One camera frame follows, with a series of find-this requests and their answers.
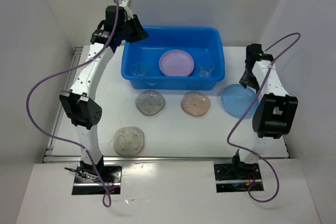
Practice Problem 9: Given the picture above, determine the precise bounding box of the clear textured plate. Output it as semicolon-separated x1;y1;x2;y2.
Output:
113;126;145;156

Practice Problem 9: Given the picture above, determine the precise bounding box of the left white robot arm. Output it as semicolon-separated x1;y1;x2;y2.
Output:
59;0;148;182

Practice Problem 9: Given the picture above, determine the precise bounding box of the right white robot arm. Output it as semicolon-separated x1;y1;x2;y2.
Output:
230;44;298;179

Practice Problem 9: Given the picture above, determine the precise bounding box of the blue plastic plate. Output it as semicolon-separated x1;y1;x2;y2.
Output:
220;84;256;118

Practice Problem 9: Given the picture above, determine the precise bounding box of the brown translucent plate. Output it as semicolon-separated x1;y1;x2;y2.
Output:
181;91;211;118

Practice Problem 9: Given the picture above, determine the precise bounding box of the clear plastic cup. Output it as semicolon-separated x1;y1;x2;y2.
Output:
130;63;147;77
198;60;215;78

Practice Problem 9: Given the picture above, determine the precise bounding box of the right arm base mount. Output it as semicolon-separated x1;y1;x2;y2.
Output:
214;163;264;193

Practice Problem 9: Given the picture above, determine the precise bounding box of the aluminium rail frame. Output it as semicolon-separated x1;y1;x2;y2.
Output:
42;46;290;163

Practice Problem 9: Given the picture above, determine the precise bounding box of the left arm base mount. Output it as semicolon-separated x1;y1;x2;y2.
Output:
65;165;122;195

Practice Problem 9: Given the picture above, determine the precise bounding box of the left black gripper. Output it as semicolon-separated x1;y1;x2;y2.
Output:
119;14;149;44

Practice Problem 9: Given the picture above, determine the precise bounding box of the blue plastic bin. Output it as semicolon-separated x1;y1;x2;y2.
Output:
121;27;225;91

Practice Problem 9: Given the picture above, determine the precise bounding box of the grey translucent plate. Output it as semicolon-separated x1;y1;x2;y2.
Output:
135;90;165;116

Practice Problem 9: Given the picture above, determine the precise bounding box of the purple plastic plate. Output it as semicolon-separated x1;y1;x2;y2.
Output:
159;49;195;77

